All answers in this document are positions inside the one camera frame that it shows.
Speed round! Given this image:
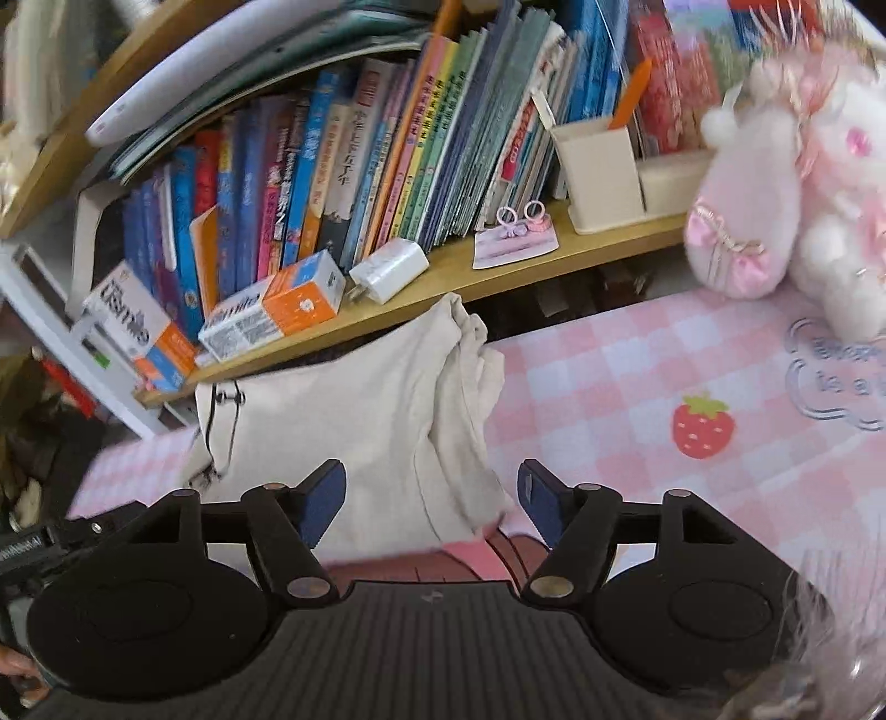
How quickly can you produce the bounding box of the row of books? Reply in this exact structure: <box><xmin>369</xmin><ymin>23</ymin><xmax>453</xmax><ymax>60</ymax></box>
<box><xmin>121</xmin><ymin>0</ymin><xmax>648</xmax><ymax>326</ymax></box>

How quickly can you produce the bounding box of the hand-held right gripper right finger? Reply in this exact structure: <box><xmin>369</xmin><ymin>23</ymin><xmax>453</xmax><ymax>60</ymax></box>
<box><xmin>518</xmin><ymin>458</ymin><xmax>786</xmax><ymax>609</ymax></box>

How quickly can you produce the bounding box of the white flat board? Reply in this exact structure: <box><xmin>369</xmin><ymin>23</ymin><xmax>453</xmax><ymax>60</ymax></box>
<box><xmin>84</xmin><ymin>10</ymin><xmax>434</xmax><ymax>148</ymax></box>

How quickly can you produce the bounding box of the pink checked desk mat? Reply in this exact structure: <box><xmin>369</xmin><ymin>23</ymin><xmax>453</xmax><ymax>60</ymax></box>
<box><xmin>65</xmin><ymin>287</ymin><xmax>886</xmax><ymax>603</ymax></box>

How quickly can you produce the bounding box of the white charger adapter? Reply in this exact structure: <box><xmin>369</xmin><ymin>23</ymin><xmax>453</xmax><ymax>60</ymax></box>
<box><xmin>348</xmin><ymin>239</ymin><xmax>430</xmax><ymax>306</ymax></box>

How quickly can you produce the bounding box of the cream pen holder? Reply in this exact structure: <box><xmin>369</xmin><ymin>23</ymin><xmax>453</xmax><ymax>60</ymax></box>
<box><xmin>550</xmin><ymin>117</ymin><xmax>648</xmax><ymax>233</ymax></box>

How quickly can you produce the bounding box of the wooden bookshelf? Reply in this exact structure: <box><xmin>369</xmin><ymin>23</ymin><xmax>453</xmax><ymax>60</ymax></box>
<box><xmin>0</xmin><ymin>0</ymin><xmax>700</xmax><ymax>444</ymax></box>

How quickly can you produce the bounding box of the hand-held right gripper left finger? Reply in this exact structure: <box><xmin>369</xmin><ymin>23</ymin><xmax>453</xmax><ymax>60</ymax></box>
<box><xmin>69</xmin><ymin>459</ymin><xmax>347</xmax><ymax>609</ymax></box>

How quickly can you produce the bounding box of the low cream container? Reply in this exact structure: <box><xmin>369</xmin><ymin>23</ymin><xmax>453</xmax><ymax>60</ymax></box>
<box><xmin>637</xmin><ymin>148</ymin><xmax>714</xmax><ymax>223</ymax></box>

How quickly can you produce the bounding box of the thick grey book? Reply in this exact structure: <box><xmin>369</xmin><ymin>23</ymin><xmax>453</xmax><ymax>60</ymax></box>
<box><xmin>65</xmin><ymin>180</ymin><xmax>132</xmax><ymax>323</ymax></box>

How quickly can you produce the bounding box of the pink plush toy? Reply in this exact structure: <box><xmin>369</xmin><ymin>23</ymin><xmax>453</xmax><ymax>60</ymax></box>
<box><xmin>685</xmin><ymin>42</ymin><xmax>886</xmax><ymax>343</ymax></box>

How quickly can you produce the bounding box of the orange pen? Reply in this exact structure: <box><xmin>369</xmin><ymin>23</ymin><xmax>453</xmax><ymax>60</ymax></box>
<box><xmin>609</xmin><ymin>59</ymin><xmax>655</xmax><ymax>130</ymax></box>

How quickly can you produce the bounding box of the white and orange box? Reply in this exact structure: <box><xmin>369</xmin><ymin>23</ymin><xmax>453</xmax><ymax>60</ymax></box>
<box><xmin>83</xmin><ymin>261</ymin><xmax>202</xmax><ymax>395</ymax></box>
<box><xmin>198</xmin><ymin>250</ymin><xmax>346</xmax><ymax>362</ymax></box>

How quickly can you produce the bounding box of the white fluffy cloth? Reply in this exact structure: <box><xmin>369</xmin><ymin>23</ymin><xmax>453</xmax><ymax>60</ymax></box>
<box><xmin>720</xmin><ymin>547</ymin><xmax>886</xmax><ymax>720</ymax></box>

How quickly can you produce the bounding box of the pink note pad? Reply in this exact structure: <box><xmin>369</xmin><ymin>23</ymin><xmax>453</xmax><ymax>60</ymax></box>
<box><xmin>472</xmin><ymin>222</ymin><xmax>560</xmax><ymax>271</ymax></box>

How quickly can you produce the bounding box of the cream t-shirt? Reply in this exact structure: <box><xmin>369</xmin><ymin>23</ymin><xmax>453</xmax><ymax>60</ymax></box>
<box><xmin>183</xmin><ymin>291</ymin><xmax>517</xmax><ymax>562</ymax></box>

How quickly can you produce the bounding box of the red printed board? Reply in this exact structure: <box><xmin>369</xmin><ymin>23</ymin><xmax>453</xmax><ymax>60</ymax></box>
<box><xmin>630</xmin><ymin>0</ymin><xmax>825</xmax><ymax>153</ymax></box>

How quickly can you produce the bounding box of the pink cloth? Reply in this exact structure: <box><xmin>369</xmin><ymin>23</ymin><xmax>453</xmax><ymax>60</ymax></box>
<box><xmin>325</xmin><ymin>529</ymin><xmax>555</xmax><ymax>589</ymax></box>

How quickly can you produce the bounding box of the person's left hand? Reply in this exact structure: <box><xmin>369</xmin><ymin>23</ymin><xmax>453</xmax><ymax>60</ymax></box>
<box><xmin>0</xmin><ymin>645</ymin><xmax>48</xmax><ymax>708</ymax></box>

